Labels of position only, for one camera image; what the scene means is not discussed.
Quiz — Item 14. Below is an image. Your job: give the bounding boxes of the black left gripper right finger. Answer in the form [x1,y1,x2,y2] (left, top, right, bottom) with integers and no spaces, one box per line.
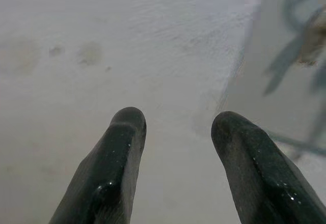
[210,110,326,224]

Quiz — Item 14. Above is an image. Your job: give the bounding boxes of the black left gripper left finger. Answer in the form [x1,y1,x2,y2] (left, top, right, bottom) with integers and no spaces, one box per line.
[48,106,147,224]

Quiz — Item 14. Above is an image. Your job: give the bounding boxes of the blurred green plant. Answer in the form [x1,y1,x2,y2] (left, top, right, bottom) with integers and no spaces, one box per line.
[262,0,326,156]

